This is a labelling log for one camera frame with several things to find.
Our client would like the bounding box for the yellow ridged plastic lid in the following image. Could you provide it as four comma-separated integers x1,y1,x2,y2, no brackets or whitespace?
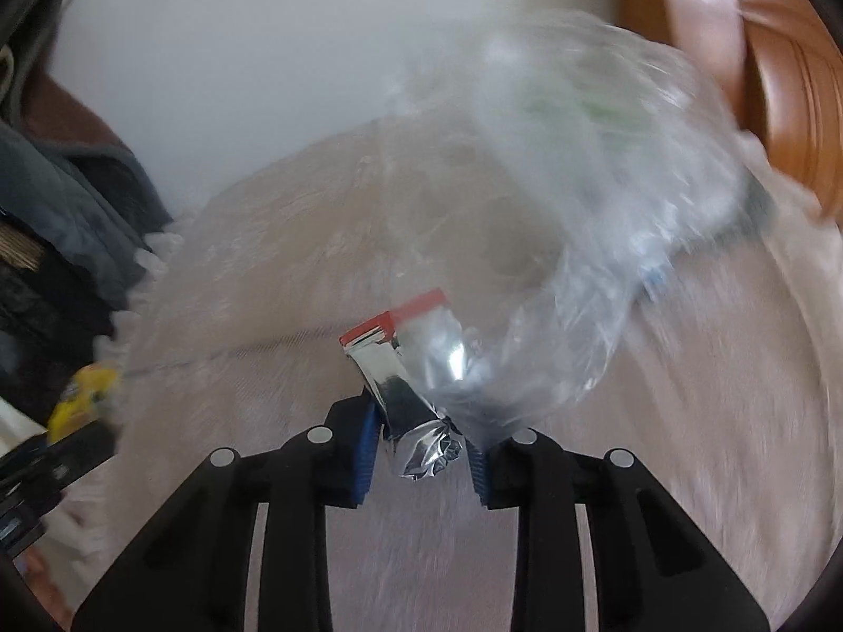
47,364,123,443

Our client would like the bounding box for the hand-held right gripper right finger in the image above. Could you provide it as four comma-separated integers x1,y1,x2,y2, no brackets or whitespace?
466,428,771,632

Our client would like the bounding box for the wooden headboard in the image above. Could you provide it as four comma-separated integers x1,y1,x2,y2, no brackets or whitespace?
611,0,843,226

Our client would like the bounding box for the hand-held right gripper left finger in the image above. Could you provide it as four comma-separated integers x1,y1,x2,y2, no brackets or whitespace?
71,398,384,632

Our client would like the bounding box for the grey clothing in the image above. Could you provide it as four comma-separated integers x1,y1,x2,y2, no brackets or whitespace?
0,115,173,317

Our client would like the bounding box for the white lace tablecloth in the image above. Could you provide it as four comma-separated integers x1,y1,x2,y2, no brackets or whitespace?
59,117,843,632

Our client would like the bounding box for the brown chair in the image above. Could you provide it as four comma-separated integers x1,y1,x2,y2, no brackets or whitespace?
16,56,136,162

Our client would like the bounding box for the clear plastic bag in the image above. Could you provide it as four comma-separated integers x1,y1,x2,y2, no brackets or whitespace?
388,8,760,443

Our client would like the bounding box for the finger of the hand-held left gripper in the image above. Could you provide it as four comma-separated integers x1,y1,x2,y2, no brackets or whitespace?
0,420,120,508

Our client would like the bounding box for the silver foil wrapper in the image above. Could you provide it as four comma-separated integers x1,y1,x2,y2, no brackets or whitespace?
338,288,470,482

